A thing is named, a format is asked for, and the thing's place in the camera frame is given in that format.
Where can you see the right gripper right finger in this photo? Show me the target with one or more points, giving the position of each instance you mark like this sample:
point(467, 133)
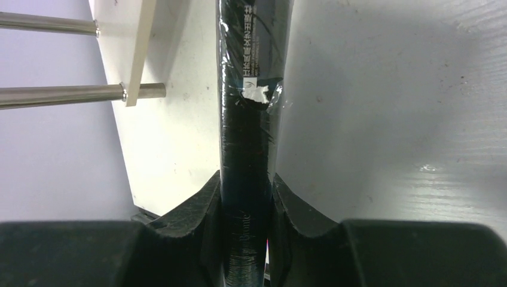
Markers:
point(306, 248)

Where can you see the dark blue paperback book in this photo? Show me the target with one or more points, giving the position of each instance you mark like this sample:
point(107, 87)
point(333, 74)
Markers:
point(252, 46)

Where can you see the white two-tier shelf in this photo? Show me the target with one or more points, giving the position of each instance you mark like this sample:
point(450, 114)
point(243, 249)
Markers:
point(102, 160)

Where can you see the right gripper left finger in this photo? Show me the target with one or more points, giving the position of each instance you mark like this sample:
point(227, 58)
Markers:
point(180, 248)

